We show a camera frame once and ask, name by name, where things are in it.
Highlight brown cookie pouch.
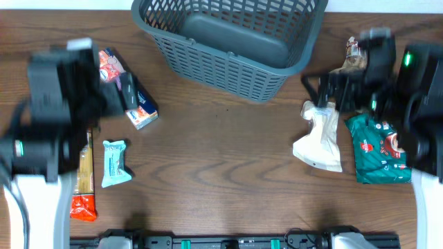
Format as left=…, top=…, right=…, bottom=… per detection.
left=332, top=37, right=367, bottom=73

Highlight beige paper pouch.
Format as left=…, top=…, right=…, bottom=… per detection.
left=293, top=100, right=343, bottom=172

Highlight green Nescafe coffee bag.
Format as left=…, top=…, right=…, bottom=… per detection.
left=345, top=114, right=412, bottom=184

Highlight grey plastic lattice basket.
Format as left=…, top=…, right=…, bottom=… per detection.
left=131, top=0, right=328, bottom=102

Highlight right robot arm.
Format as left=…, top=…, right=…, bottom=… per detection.
left=302, top=33, right=442, bottom=248

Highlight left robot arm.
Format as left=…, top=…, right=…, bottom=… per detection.
left=1, top=46, right=137, bottom=248

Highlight Kleenex tissue multipack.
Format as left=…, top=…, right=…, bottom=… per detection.
left=98, top=48, right=159, bottom=130

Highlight mint green wipes packet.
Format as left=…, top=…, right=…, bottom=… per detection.
left=101, top=140, right=132, bottom=188

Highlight orange spaghetti packet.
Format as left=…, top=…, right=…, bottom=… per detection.
left=70, top=129, right=97, bottom=222

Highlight left black cable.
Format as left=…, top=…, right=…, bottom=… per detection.
left=3, top=183, right=32, bottom=249

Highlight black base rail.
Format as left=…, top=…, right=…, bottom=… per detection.
left=69, top=225, right=401, bottom=249

